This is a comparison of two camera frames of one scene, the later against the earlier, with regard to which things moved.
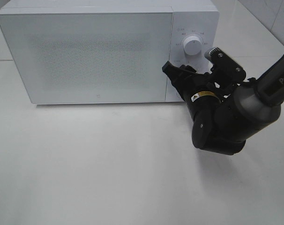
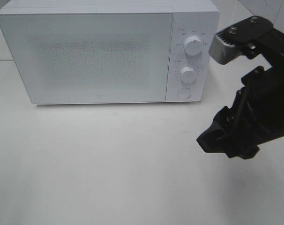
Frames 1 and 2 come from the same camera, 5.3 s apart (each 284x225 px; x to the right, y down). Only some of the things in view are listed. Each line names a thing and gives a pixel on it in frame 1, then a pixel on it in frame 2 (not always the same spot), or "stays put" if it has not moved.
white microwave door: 70,57 stays put
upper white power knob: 192,45 stays put
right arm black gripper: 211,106 -> 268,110
